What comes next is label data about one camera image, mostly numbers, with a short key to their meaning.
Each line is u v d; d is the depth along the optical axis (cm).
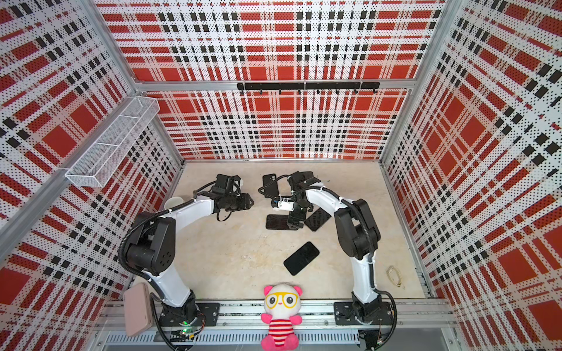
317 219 96
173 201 96
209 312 74
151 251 48
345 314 73
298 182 76
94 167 69
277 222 98
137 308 73
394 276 82
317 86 89
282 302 70
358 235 52
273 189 108
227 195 76
